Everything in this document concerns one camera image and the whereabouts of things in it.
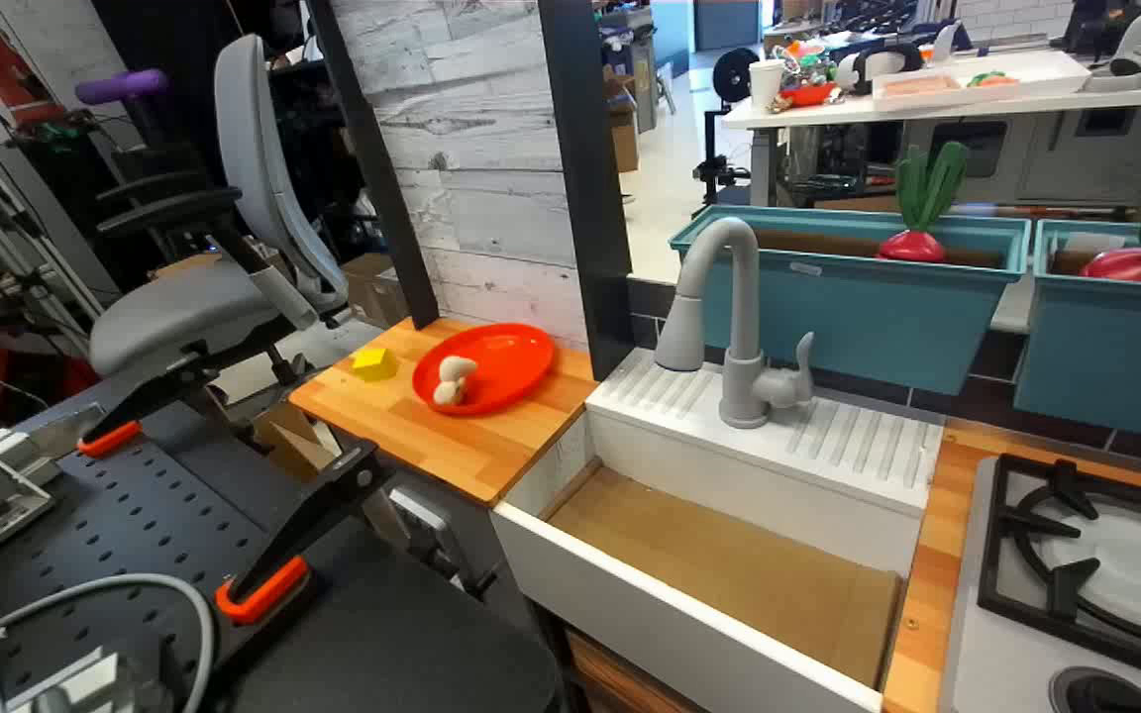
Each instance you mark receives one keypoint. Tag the grey kitchen tap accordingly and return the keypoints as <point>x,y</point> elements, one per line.
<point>750,391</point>

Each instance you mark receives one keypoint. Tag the orange round plate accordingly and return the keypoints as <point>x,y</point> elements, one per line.
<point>510,366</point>

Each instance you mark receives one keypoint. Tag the white toy food piece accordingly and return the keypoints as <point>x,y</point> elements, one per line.
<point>454,379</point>

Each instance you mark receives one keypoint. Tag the yellow block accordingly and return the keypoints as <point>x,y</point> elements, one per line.
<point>373,366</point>

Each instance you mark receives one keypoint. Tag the wooden counter board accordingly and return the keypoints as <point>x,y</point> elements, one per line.
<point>465,417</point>

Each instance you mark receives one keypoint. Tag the grey wood backdrop panel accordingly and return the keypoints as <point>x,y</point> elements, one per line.
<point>494,125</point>

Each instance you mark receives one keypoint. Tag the white toy sink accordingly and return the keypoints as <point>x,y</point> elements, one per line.
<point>744,569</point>

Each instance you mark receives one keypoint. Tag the grey office chair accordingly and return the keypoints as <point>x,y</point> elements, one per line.
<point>262,283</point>

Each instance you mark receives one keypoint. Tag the left teal planter bin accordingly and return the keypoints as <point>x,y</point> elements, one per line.
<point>893,321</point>

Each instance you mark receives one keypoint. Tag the teal planter bin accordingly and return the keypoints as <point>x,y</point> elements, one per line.
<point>893,321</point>
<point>1084,334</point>

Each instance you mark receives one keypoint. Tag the near black orange clamp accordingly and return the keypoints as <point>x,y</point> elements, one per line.
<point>284,569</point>

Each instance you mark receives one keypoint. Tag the black orange clamp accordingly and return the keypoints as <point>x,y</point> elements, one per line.
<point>185,382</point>
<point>284,569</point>

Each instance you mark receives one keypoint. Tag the far black orange clamp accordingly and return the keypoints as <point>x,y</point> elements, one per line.
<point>185,382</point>

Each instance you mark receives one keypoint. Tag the left toy radish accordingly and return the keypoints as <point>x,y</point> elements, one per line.
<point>925,191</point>

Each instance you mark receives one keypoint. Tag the background white table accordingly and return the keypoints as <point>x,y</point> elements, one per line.
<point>1051,132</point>

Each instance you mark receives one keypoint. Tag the right teal planter bin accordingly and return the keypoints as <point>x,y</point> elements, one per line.
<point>1084,334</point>

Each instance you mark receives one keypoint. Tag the grey toy stove top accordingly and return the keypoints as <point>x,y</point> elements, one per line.
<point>1051,590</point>

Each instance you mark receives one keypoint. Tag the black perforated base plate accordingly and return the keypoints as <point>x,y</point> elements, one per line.
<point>180,502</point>

